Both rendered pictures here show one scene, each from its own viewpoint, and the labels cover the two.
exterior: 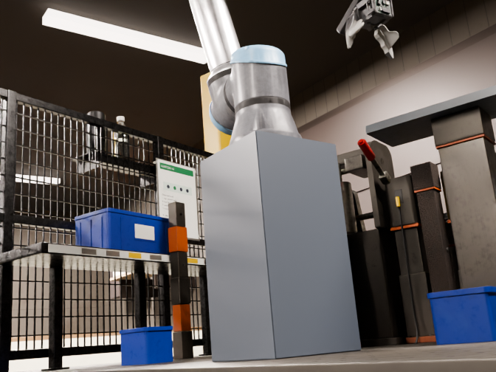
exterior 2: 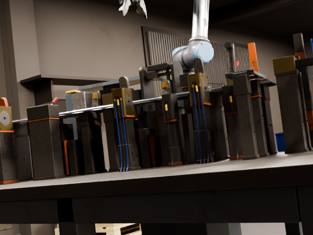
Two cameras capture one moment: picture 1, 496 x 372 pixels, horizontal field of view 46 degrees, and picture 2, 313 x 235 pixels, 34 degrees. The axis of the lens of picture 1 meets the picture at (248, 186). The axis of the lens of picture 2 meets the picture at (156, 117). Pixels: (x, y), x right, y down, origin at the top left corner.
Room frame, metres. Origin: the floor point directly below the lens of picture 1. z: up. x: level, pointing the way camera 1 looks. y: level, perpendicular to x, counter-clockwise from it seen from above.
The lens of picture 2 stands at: (3.84, -0.92, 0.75)
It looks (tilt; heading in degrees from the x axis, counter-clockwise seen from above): 4 degrees up; 166
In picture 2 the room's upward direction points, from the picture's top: 7 degrees counter-clockwise
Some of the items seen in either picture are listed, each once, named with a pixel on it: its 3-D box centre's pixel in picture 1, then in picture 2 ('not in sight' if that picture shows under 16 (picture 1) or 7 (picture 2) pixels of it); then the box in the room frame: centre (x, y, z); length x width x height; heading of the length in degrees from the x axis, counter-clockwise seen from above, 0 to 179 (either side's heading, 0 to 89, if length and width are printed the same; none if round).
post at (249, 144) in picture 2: not in sight; (246, 117); (2.22, -0.20, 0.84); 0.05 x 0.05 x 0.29; 53
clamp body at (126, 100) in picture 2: not in sight; (124, 130); (1.74, -0.53, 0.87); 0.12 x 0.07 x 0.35; 143
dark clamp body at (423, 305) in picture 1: (413, 258); (143, 128); (1.35, -0.37, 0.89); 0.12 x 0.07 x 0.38; 143
